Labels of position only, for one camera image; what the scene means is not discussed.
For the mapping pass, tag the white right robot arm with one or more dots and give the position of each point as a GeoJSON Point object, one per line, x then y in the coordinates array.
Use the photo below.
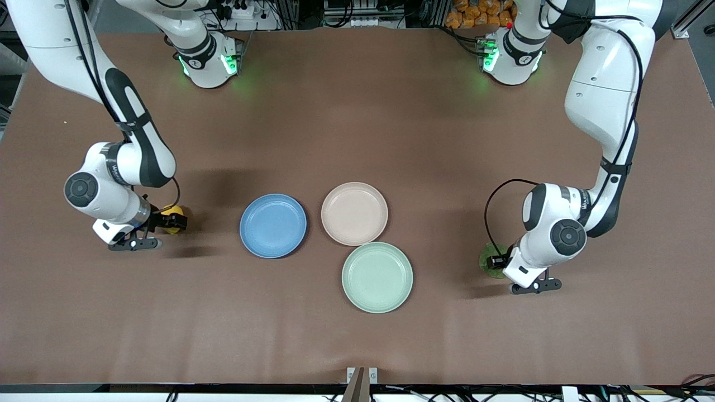
{"type": "Point", "coordinates": [50, 39]}

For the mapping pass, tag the white power strip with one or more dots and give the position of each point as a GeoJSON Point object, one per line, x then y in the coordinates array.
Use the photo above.
{"type": "Point", "coordinates": [237, 10]}

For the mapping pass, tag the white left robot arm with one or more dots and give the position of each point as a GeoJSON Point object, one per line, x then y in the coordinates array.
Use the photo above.
{"type": "Point", "coordinates": [606, 84]}

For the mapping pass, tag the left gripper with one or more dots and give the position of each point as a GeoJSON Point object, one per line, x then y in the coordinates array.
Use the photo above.
{"type": "Point", "coordinates": [496, 261]}

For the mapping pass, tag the green lettuce leaf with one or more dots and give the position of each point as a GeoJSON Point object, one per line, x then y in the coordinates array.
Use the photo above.
{"type": "Point", "coordinates": [494, 273]}

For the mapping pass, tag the bag of orange fruits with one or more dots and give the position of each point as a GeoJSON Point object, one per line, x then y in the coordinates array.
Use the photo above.
{"type": "Point", "coordinates": [475, 12]}

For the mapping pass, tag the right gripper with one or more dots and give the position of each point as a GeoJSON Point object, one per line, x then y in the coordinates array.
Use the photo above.
{"type": "Point", "coordinates": [158, 219]}

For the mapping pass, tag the yellow lemon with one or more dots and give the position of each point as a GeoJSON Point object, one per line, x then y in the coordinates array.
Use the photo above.
{"type": "Point", "coordinates": [174, 209]}

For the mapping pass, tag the light green plate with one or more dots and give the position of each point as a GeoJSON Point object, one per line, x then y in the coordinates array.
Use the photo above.
{"type": "Point", "coordinates": [377, 277]}

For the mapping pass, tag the aluminium frame profile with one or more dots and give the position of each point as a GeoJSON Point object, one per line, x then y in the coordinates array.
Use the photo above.
{"type": "Point", "coordinates": [682, 29]}

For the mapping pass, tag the metal table edge bracket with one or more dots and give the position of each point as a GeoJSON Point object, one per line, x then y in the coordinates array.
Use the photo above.
{"type": "Point", "coordinates": [373, 375]}

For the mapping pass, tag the blue plate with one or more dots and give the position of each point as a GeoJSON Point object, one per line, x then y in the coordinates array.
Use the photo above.
{"type": "Point", "coordinates": [273, 226]}

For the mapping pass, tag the beige plate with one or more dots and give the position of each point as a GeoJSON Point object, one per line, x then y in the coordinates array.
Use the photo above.
{"type": "Point", "coordinates": [354, 214]}

